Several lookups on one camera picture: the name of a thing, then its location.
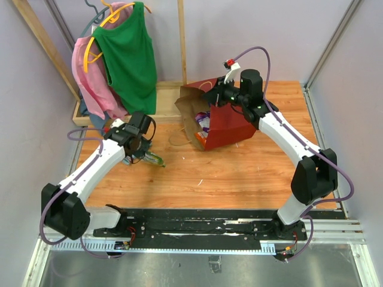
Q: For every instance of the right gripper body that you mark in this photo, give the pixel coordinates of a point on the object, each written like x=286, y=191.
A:
x=227, y=93

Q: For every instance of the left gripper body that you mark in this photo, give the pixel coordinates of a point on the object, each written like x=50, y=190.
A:
x=143, y=146

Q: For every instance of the green Fox's candy packet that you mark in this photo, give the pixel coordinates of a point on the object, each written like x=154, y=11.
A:
x=152, y=158

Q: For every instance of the red brown paper bag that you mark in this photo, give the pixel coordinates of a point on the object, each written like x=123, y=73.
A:
x=226, y=126

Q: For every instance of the teal snack packet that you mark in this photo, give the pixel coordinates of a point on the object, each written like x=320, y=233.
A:
x=127, y=161

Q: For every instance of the purple Fox's candy packet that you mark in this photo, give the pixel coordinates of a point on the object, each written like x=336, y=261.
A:
x=203, y=119

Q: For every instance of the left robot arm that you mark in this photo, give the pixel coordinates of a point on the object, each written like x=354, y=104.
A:
x=63, y=205

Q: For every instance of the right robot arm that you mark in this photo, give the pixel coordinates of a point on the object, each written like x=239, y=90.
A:
x=315, y=175

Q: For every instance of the orange snack packet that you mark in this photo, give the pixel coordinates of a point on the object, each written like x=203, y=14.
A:
x=200, y=140

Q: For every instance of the blue grey cloth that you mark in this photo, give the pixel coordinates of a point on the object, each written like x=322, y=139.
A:
x=97, y=121

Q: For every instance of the pink shirt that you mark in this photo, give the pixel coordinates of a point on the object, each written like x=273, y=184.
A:
x=99, y=98

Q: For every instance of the green tank top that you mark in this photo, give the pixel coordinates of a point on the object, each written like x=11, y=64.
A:
x=132, y=75

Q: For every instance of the yellow clothes hanger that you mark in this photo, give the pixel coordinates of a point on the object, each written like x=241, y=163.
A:
x=109, y=42

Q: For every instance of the grey clothes hanger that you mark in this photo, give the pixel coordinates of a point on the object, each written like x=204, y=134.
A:
x=96, y=19

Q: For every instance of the aluminium corner profile right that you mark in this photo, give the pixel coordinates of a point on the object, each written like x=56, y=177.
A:
x=346, y=19

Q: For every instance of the aluminium corner profile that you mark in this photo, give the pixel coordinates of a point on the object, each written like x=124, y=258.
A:
x=60, y=21
x=346, y=19

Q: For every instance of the aluminium corner profile left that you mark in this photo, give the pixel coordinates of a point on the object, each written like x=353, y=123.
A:
x=60, y=21

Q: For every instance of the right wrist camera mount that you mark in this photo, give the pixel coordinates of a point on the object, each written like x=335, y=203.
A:
x=232, y=70

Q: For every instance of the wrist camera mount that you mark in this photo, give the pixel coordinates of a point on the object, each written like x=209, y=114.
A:
x=116, y=123
x=232, y=70

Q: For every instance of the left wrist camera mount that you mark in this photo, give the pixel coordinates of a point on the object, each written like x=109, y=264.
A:
x=116, y=123

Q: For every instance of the wooden rack frame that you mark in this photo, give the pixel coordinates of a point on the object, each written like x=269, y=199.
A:
x=167, y=91

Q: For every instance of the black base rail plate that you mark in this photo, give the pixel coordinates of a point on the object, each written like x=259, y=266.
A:
x=203, y=229

